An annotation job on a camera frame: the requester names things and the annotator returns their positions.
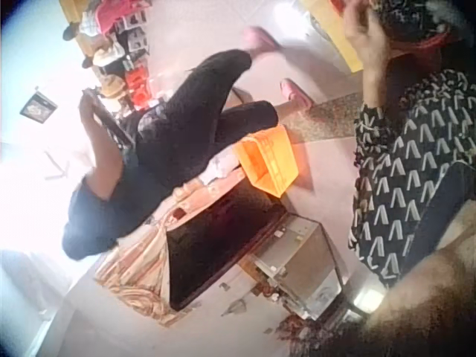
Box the person's left hand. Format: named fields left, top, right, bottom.
left=342, top=0, right=392, bottom=77

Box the black patterned cloth red trim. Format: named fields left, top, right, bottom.
left=366, top=0, right=464, bottom=51

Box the yellow board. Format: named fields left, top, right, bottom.
left=298, top=0, right=364, bottom=74

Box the orange plastic crate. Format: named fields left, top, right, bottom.
left=231, top=123, right=300, bottom=199

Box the white crumpled cloth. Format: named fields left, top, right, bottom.
left=206, top=151, right=243, bottom=181

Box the rack of clothes and hats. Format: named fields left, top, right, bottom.
left=58, top=0, right=161, bottom=112

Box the glass cabinet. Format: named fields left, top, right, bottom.
left=237, top=213, right=345, bottom=323

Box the black flat screen television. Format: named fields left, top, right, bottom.
left=164, top=178, right=289, bottom=312

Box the shiny metal box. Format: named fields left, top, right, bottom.
left=348, top=285, right=387, bottom=318

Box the black framed picture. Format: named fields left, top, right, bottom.
left=19, top=91, right=59, bottom=124

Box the striped beige cloth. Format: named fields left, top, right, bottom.
left=94, top=169, right=247, bottom=329

